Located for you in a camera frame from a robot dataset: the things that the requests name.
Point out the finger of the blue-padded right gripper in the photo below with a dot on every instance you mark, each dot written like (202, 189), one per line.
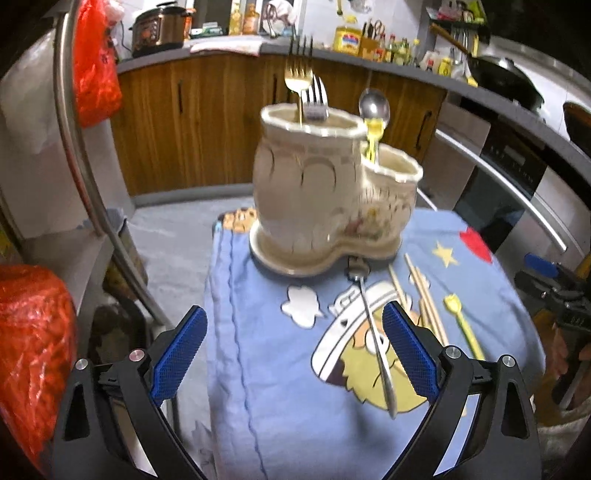
(541, 266)
(539, 285)

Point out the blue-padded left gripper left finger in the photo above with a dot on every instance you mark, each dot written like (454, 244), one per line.
(87, 441)

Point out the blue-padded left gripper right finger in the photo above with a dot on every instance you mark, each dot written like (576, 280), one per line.
(480, 422)

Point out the yellow plastic fork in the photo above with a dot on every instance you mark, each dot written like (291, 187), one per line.
(455, 307)

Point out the silver spoon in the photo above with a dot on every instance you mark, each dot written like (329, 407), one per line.
(373, 104)
(358, 271)

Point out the gold fork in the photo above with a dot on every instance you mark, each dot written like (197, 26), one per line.
(298, 73)

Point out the wooden chopstick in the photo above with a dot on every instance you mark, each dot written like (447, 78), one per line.
(442, 334)
(402, 297)
(425, 308)

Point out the person's right hand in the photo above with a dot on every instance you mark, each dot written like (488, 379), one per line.
(560, 354)

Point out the built-in oven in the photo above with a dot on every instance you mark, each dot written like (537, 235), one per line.
(501, 181)

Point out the red plastic bag low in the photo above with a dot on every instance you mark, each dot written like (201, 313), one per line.
(38, 346)

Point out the black wok with lid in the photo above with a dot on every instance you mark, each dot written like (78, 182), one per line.
(499, 75)

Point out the blue cartoon cloth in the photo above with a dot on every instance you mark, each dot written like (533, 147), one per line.
(293, 379)

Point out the cream ceramic double utensil holder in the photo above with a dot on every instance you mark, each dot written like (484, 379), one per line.
(319, 198)

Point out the silver spoon in holder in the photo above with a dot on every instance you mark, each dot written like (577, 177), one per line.
(373, 104)

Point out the silver fork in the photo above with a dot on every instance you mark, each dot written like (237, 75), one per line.
(315, 101)

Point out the yellow oil bottle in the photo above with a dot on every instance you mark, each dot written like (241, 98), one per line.
(347, 40)

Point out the wooden base cabinets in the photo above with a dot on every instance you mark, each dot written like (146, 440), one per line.
(194, 122)

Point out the red plastic bag hanging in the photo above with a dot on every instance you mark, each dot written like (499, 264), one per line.
(97, 90)

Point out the white dish towel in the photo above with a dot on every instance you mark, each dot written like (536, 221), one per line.
(249, 45)

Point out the electric pressure cooker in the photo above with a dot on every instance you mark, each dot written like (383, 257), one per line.
(159, 29)

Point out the chrome curved rail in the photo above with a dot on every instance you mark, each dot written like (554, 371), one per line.
(78, 160)

